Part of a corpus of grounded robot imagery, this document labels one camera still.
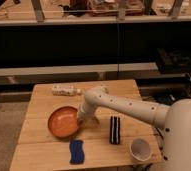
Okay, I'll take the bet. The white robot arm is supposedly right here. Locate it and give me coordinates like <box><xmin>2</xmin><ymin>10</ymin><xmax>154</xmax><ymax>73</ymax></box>
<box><xmin>78</xmin><ymin>86</ymin><xmax>191</xmax><ymax>171</ymax></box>

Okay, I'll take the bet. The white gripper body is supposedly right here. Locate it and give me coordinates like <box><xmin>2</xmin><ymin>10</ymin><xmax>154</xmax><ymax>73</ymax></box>
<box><xmin>77</xmin><ymin>105</ymin><xmax>96</xmax><ymax>121</ymax></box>

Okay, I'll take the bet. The black equipment on shelf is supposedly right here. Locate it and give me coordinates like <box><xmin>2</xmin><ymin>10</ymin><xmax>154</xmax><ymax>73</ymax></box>
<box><xmin>156</xmin><ymin>48</ymin><xmax>191</xmax><ymax>74</ymax></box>

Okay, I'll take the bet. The white cup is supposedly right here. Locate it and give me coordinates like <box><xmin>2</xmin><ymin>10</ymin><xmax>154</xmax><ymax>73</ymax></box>
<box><xmin>129</xmin><ymin>138</ymin><xmax>152</xmax><ymax>162</ymax></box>

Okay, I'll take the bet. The black white striped block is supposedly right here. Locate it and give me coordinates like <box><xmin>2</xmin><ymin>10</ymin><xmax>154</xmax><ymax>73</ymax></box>
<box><xmin>109</xmin><ymin>116</ymin><xmax>120</xmax><ymax>145</ymax></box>

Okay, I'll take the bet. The black cable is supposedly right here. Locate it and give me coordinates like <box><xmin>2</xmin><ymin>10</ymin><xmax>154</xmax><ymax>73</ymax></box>
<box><xmin>155</xmin><ymin>74</ymin><xmax>191</xmax><ymax>104</ymax></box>

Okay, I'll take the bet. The white rectangular box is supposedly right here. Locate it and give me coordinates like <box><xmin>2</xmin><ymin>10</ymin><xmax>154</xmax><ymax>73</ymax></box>
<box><xmin>52</xmin><ymin>84</ymin><xmax>76</xmax><ymax>96</ymax></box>

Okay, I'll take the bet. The blue sponge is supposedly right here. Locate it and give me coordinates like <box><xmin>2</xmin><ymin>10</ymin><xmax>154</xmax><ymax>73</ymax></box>
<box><xmin>69</xmin><ymin>140</ymin><xmax>85</xmax><ymax>164</ymax></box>

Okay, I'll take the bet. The orange ceramic bowl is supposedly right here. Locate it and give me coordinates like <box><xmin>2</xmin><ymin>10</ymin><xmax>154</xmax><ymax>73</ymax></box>
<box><xmin>47</xmin><ymin>106</ymin><xmax>79</xmax><ymax>138</ymax></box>

